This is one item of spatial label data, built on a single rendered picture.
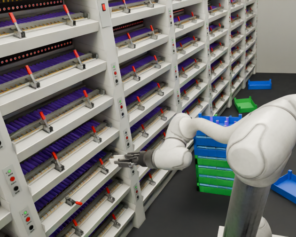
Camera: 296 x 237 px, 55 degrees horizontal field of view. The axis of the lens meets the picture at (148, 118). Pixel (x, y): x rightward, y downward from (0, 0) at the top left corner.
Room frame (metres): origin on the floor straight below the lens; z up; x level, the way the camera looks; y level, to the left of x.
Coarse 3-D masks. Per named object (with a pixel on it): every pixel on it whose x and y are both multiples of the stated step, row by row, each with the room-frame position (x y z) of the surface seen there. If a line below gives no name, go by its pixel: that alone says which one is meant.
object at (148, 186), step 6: (150, 174) 1.70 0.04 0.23; (156, 174) 1.79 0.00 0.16; (162, 174) 1.80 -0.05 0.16; (144, 180) 1.70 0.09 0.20; (150, 180) 1.70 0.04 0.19; (156, 180) 1.74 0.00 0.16; (162, 180) 1.78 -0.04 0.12; (144, 186) 1.66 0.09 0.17; (150, 186) 1.67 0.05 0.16; (156, 186) 1.70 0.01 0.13; (144, 192) 1.61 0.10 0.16; (150, 192) 1.62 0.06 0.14; (144, 198) 1.56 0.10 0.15
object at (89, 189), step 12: (108, 168) 1.37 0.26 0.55; (120, 168) 1.42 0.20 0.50; (84, 180) 1.27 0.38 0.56; (96, 180) 1.27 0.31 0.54; (108, 180) 1.33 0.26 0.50; (72, 192) 1.18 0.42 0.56; (84, 192) 1.18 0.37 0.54; (48, 216) 1.03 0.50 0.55; (60, 216) 1.04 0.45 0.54; (48, 228) 0.97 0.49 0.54
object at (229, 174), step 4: (196, 168) 1.74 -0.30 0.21; (200, 168) 1.73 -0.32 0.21; (204, 168) 1.71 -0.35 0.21; (208, 168) 1.70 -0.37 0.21; (196, 172) 1.74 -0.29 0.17; (200, 172) 1.73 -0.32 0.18; (204, 172) 1.71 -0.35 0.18; (208, 172) 1.70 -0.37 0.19; (212, 172) 1.69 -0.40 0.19; (216, 172) 1.68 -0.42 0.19; (220, 172) 1.67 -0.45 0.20; (224, 172) 1.65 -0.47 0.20; (228, 172) 1.64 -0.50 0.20; (232, 172) 1.63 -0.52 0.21; (220, 176) 1.67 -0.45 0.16; (224, 176) 1.65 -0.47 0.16; (228, 176) 1.64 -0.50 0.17; (232, 176) 1.63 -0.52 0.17
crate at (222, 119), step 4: (200, 116) 1.90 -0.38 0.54; (204, 116) 1.90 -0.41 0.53; (208, 116) 1.89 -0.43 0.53; (212, 116) 1.88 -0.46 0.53; (216, 116) 1.87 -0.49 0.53; (240, 116) 1.78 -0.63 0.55; (220, 120) 1.85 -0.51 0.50; (224, 120) 1.84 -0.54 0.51; (232, 120) 1.82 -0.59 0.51; (236, 120) 1.80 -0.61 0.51; (220, 124) 1.83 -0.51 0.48; (224, 124) 1.82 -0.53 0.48; (232, 124) 1.81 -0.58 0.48; (196, 132) 1.73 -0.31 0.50; (200, 132) 1.72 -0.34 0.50
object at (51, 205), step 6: (108, 156) 1.44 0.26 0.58; (90, 168) 1.33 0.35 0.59; (96, 168) 1.35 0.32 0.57; (84, 174) 1.28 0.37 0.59; (90, 174) 1.30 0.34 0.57; (78, 180) 1.24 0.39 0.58; (72, 186) 1.19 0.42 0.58; (66, 192) 1.15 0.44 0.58; (60, 198) 1.12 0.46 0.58; (48, 204) 1.08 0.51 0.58; (54, 204) 1.09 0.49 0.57; (60, 204) 1.10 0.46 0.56; (42, 210) 1.04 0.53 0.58; (48, 210) 1.06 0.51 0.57; (42, 216) 1.02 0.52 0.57
